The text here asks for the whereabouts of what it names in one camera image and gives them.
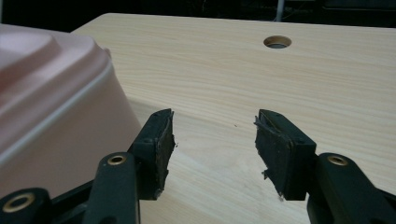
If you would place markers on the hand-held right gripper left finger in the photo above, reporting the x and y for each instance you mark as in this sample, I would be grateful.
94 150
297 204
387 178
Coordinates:
155 149

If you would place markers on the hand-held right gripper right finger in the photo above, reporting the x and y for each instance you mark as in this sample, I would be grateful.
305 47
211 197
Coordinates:
286 155

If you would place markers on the pink plastic storage box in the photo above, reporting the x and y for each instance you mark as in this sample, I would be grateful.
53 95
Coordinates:
62 109

